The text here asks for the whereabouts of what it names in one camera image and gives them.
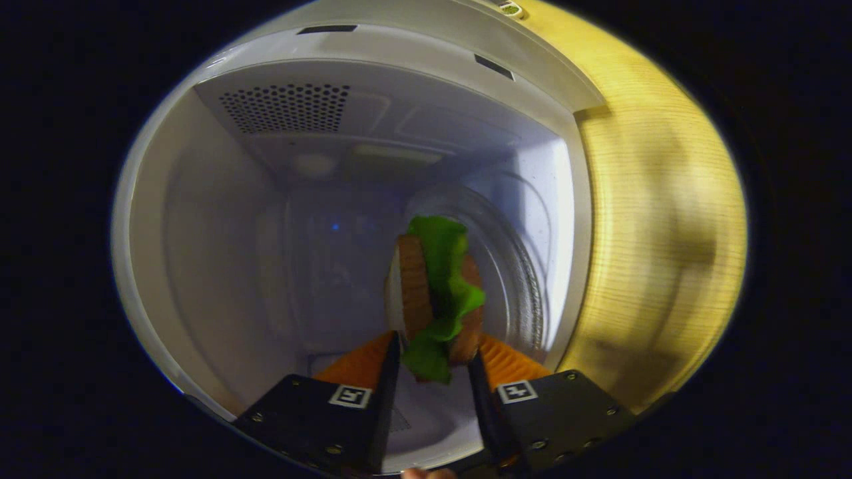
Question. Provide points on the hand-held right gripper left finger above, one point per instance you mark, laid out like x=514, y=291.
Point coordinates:
x=388, y=412

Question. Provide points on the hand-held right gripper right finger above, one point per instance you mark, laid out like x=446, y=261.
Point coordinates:
x=484, y=412

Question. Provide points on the sandwich with lettuce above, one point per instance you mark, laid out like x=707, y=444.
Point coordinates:
x=416, y=286

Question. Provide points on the white microwave oven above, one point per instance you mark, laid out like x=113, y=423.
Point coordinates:
x=219, y=266

